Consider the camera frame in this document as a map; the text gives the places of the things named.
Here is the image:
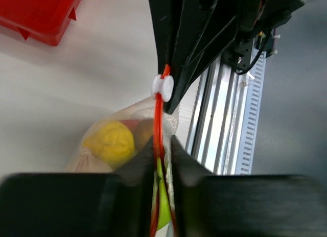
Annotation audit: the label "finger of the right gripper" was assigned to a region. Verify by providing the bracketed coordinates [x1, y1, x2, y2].
[148, 0, 183, 74]
[165, 0, 240, 114]

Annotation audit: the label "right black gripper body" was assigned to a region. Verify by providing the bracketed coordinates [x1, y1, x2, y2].
[237, 0, 305, 33]

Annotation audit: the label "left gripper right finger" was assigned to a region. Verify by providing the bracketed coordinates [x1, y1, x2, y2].
[171, 136, 326, 236]

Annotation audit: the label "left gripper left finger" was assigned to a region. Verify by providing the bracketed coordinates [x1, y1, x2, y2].
[1, 140, 155, 236]

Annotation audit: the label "green apple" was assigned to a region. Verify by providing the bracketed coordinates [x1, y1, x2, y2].
[153, 159, 171, 231]

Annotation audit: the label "garlic bulb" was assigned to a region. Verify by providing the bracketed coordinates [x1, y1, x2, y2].
[65, 148, 113, 173]

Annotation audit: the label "clear orange-zip bag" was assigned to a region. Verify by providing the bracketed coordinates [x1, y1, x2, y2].
[71, 65, 178, 236]

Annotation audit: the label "yellow pear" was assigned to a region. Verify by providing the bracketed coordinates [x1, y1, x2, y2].
[82, 120, 135, 169]

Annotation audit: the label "red plastic tray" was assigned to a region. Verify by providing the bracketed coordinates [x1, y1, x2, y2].
[1, 0, 81, 46]

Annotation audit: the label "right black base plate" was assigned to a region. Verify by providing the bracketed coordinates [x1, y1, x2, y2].
[222, 39, 254, 73]

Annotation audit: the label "aluminium mounting rail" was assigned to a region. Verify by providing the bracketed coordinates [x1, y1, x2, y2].
[185, 58, 247, 175]

